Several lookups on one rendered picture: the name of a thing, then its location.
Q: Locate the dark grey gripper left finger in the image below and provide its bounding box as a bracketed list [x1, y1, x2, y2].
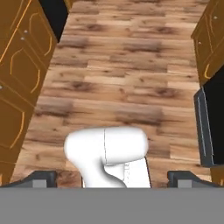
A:
[0, 170, 58, 189]

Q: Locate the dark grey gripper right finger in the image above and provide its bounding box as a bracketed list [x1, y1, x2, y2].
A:
[166, 170, 224, 189]

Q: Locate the dark grey black appliance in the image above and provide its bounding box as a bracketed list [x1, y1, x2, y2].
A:
[192, 66, 224, 168]

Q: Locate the white rounded thing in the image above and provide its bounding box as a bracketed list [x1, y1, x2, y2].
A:
[63, 125, 152, 189]

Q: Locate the brown wooden cupboard run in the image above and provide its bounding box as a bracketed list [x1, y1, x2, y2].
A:
[190, 0, 224, 187]
[0, 0, 60, 187]

